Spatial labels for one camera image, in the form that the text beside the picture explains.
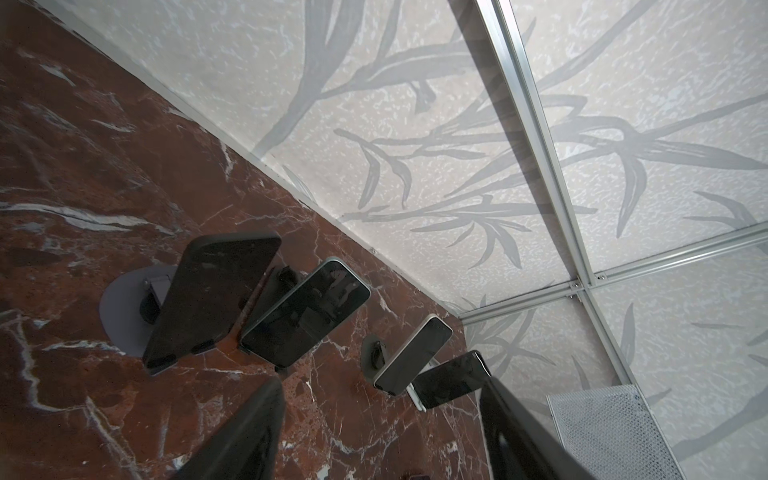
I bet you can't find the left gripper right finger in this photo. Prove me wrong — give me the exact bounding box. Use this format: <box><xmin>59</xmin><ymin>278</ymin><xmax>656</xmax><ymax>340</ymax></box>
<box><xmin>479</xmin><ymin>378</ymin><xmax>593</xmax><ymax>480</ymax></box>

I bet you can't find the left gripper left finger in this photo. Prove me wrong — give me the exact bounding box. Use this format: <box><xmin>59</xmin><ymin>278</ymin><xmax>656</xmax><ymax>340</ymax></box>
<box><xmin>173</xmin><ymin>378</ymin><xmax>285</xmax><ymax>479</ymax></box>

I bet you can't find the grey round phone stand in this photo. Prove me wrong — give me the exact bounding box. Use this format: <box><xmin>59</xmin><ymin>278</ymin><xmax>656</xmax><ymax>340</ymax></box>
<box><xmin>360</xmin><ymin>334</ymin><xmax>388</xmax><ymax>383</ymax></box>

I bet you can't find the grey round stand far left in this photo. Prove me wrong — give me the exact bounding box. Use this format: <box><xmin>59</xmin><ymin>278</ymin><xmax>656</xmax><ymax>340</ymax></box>
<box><xmin>99</xmin><ymin>265</ymin><xmax>177</xmax><ymax>358</ymax></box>

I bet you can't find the white wire mesh basket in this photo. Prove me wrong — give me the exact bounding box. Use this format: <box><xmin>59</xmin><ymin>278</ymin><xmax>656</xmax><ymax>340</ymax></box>
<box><xmin>547</xmin><ymin>385</ymin><xmax>685</xmax><ymax>479</ymax></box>

